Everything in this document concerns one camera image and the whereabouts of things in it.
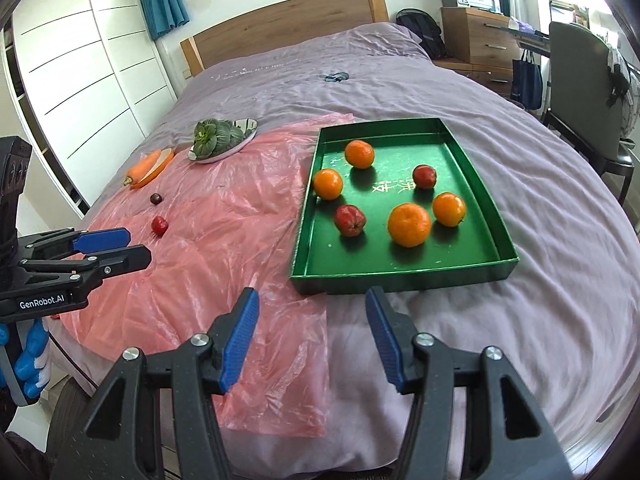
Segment black white garment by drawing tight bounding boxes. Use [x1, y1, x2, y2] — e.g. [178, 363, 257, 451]
[602, 35, 640, 136]

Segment white wardrobe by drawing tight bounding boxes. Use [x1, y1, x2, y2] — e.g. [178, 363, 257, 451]
[10, 0, 176, 211]

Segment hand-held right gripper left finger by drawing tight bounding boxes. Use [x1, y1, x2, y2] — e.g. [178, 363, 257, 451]
[72, 287, 261, 480]

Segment dark grey chair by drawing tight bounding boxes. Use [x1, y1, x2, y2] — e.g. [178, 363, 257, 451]
[542, 21, 640, 206]

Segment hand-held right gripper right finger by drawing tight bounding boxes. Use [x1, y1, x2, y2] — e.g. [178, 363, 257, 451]
[365, 286, 573, 480]

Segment wooden headboard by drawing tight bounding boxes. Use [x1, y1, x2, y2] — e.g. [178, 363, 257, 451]
[180, 0, 390, 78]

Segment green rectangular tray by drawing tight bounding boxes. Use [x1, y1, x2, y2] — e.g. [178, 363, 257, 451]
[289, 118, 520, 296]

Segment bed with purple blanket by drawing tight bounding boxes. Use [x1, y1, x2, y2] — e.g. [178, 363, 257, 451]
[50, 22, 640, 480]

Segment wooden dresser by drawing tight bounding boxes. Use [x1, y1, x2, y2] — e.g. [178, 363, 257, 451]
[432, 6, 526, 98]

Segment person's left hand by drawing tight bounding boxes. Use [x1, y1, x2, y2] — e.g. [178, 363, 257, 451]
[14, 318, 53, 405]

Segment dark blue bag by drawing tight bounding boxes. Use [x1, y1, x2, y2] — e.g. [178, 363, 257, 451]
[510, 49, 544, 111]

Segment orange carrot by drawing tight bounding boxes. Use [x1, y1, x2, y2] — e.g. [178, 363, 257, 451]
[124, 149, 163, 187]

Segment white enamel plate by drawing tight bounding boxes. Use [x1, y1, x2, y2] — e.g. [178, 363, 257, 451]
[188, 117, 259, 164]

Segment green bok choy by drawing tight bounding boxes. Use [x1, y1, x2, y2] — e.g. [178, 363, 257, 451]
[192, 118, 246, 157]

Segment black backpack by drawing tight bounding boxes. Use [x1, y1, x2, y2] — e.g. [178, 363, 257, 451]
[396, 8, 447, 60]

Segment pink plastic sheet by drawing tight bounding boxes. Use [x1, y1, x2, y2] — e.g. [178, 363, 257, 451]
[52, 114, 356, 438]

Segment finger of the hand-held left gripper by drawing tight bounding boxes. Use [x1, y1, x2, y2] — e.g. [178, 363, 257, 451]
[19, 227, 132, 261]
[19, 245, 152, 302]

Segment orange rimmed oval plate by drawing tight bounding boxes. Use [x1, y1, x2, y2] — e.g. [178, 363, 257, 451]
[129, 146, 177, 191]

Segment orange mandarin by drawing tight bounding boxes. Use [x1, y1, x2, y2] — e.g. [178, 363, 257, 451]
[432, 192, 467, 227]
[345, 140, 375, 169]
[388, 203, 432, 248]
[313, 169, 344, 200]

